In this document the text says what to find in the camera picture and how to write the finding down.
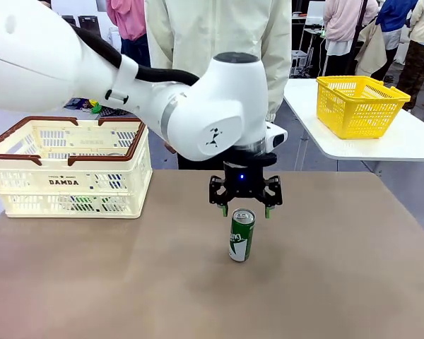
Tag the yellow plastic basket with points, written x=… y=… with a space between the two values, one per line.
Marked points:
x=353 y=116

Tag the person in pink jacket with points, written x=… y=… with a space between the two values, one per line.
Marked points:
x=127 y=17

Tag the person's cream jacket torso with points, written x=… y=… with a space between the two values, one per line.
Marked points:
x=198 y=35

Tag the green drink can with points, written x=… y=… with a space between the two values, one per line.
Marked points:
x=241 y=240
x=82 y=200

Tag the person's left forearm cream sleeve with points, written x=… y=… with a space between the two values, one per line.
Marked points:
x=279 y=70

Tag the black sign stand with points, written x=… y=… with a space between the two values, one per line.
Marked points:
x=90 y=22

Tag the person in pink sweater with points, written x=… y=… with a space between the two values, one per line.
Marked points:
x=342 y=21

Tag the person's right hand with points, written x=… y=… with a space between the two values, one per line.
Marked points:
x=169 y=147

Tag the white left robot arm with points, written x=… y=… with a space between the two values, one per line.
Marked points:
x=56 y=63

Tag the person in blue jacket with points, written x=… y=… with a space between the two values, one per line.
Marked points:
x=395 y=14

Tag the green yellow cloth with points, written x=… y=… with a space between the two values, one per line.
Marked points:
x=95 y=106

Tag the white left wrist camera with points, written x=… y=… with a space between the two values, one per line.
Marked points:
x=277 y=137

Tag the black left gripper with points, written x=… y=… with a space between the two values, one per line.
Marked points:
x=244 y=180

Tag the person's black trousers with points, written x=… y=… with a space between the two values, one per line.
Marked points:
x=198 y=164

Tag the white side table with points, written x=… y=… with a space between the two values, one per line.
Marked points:
x=374 y=148

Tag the black white checkered cloth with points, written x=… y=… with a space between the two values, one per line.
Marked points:
x=113 y=112

